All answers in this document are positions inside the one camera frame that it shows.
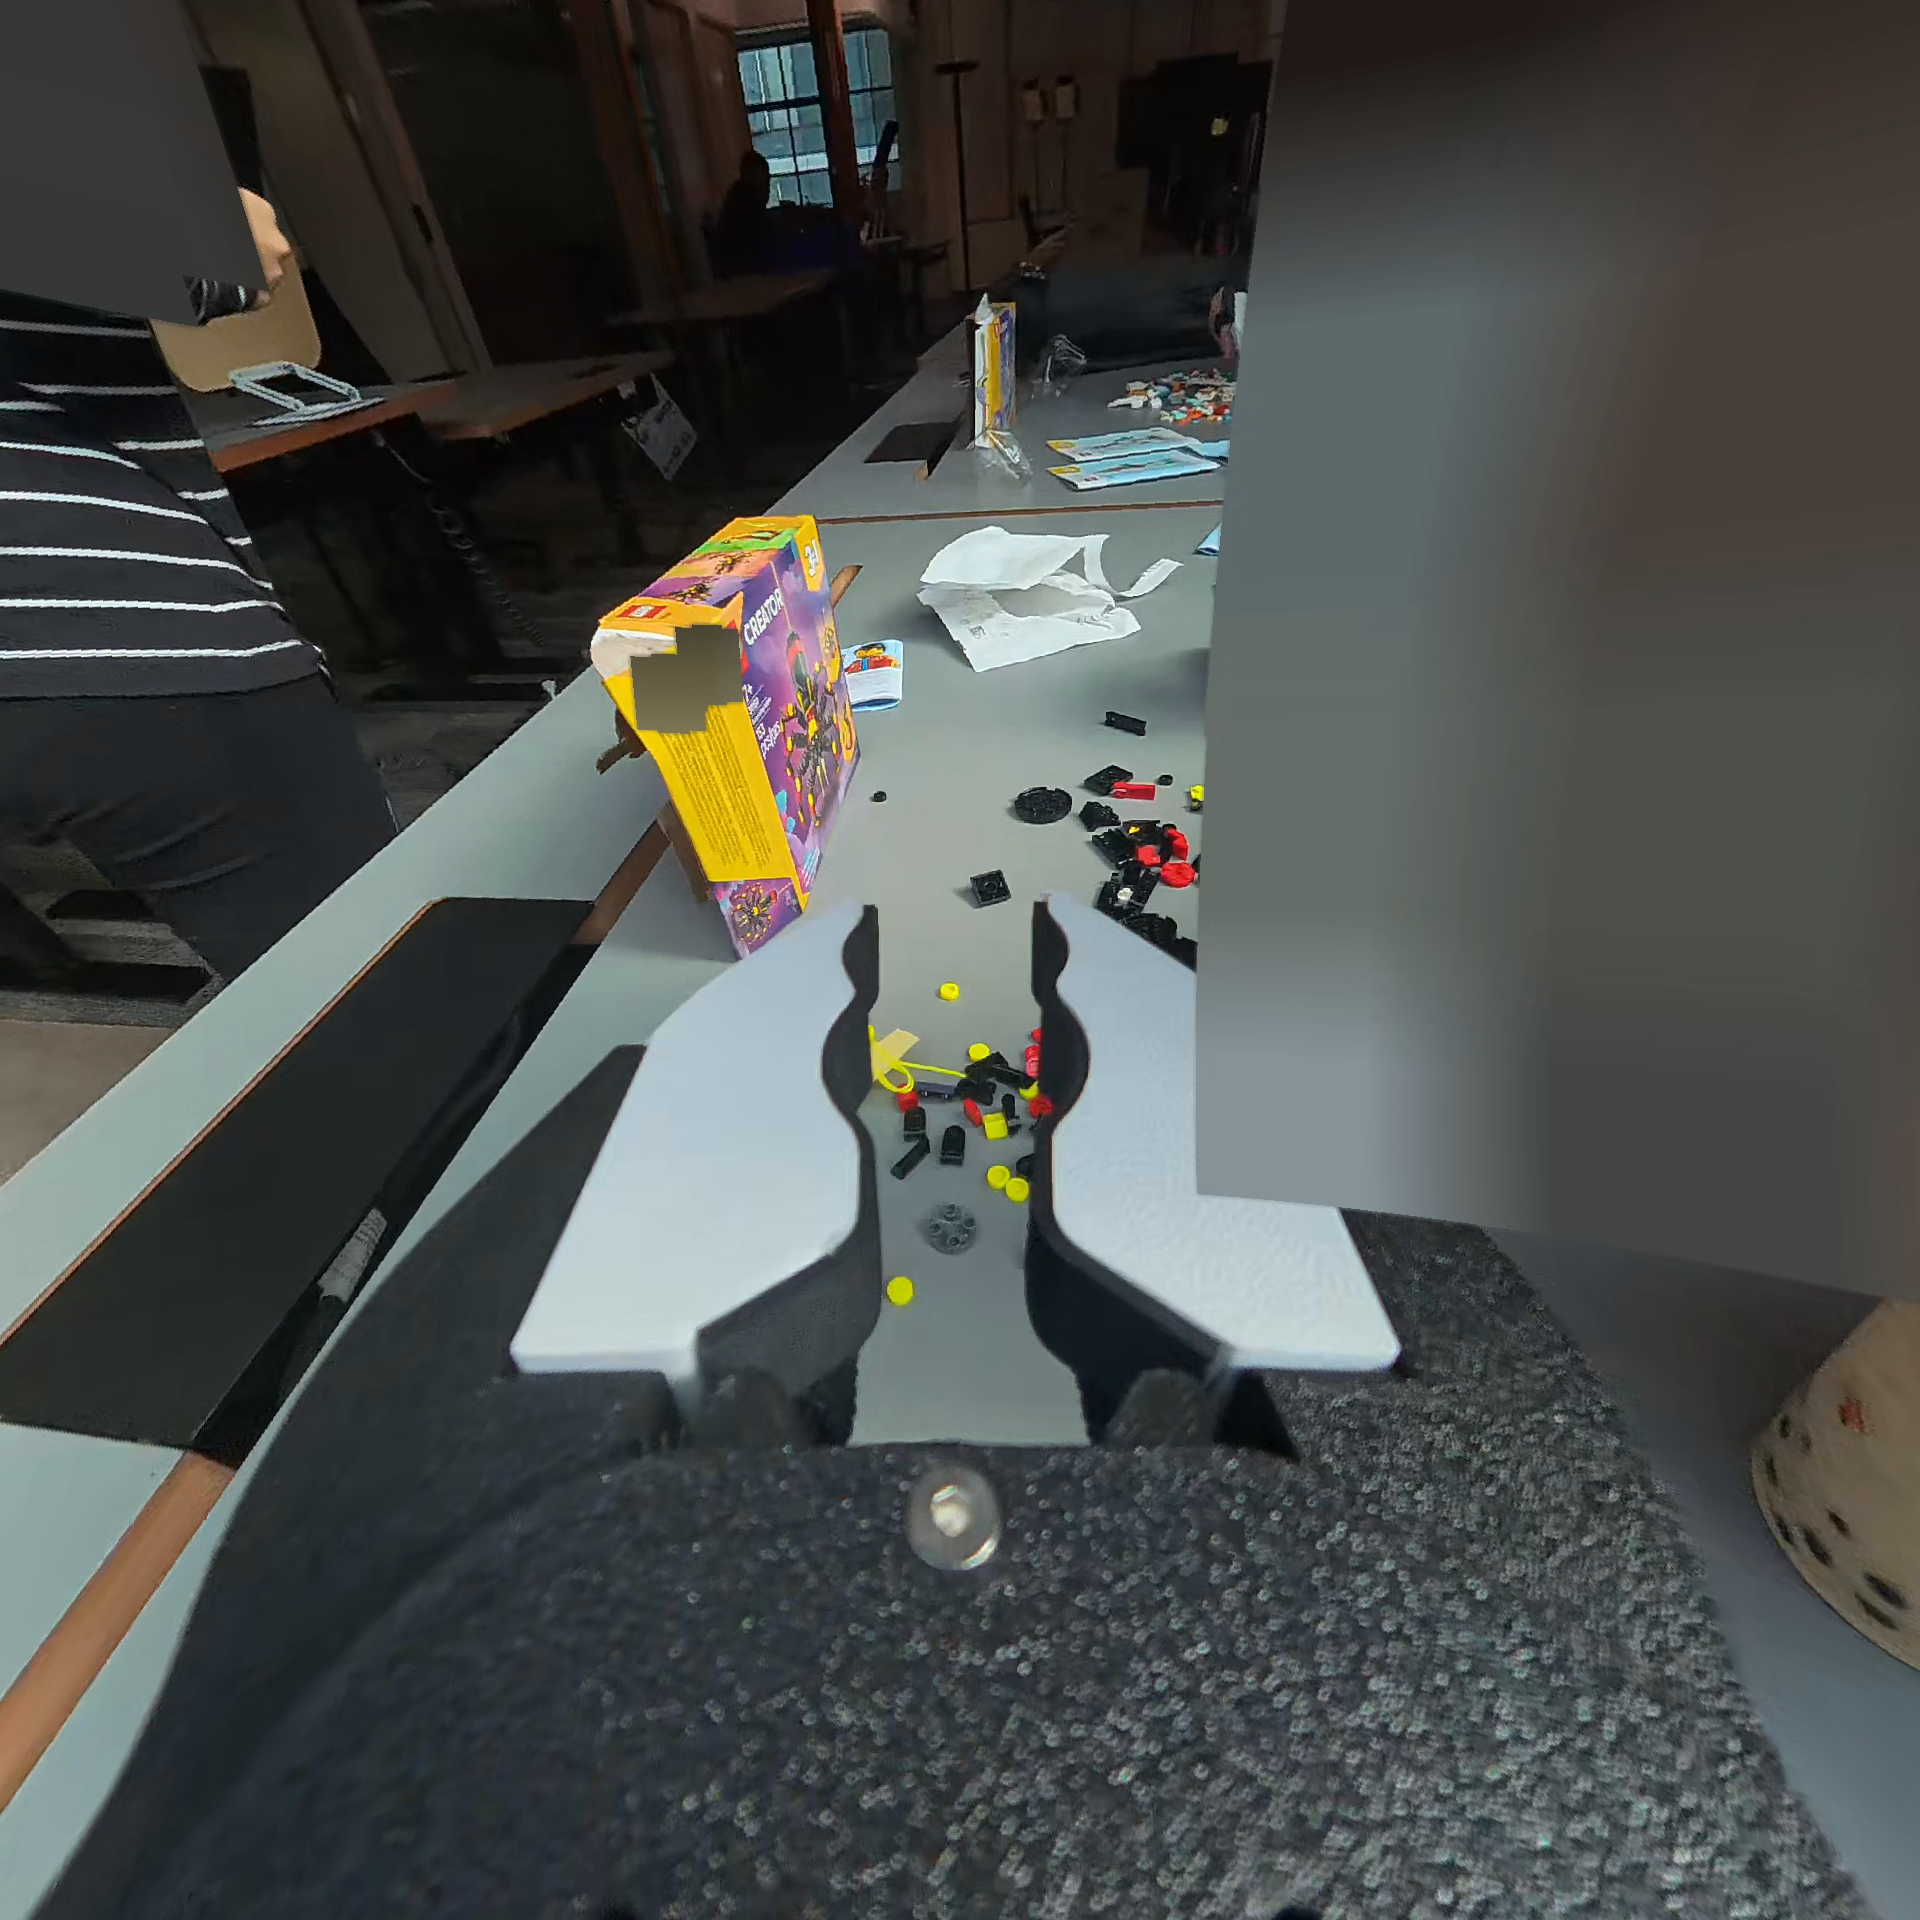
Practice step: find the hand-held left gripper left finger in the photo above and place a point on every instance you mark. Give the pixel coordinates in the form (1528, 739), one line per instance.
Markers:
(704, 1199)

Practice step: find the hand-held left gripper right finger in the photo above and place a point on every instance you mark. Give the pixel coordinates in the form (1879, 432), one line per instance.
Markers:
(1141, 1245)

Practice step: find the pile of black red bricks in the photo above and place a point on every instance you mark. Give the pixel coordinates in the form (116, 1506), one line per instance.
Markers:
(1147, 854)

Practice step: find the grey round toy piece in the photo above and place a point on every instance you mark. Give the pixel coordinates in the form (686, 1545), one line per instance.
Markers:
(950, 1230)

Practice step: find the heap of small toy pieces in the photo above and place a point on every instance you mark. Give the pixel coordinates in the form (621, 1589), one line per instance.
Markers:
(961, 1103)

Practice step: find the round black toy plate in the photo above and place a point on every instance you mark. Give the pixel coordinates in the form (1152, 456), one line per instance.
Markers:
(1039, 805)

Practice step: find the purple yellow toy box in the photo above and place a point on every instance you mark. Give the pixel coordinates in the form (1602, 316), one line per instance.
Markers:
(779, 704)

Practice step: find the small minifigure leaflet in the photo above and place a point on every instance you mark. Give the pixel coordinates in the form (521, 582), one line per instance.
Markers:
(874, 677)

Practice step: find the torn white paper bag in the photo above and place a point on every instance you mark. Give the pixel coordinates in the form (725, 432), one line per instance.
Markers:
(1019, 562)

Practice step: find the beige speckled object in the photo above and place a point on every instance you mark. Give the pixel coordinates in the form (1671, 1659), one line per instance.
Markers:
(1844, 1469)

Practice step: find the hanging paper tag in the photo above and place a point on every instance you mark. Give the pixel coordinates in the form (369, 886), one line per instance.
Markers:
(660, 432)

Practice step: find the blue yellow-cornered instruction booklet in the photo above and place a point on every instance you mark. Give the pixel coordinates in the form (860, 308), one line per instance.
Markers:
(1117, 442)
(1134, 474)

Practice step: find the wooden background table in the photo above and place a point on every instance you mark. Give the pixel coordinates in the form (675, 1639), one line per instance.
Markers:
(495, 393)

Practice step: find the pile of pastel toy bricks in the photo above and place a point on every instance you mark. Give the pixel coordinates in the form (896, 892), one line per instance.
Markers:
(1185, 393)

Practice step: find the narrow upright toy box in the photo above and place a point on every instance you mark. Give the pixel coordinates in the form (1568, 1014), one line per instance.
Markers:
(994, 368)

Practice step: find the brown cardboard piece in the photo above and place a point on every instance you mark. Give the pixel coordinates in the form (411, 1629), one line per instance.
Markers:
(246, 342)

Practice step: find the paned window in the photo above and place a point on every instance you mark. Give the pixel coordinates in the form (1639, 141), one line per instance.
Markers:
(811, 118)

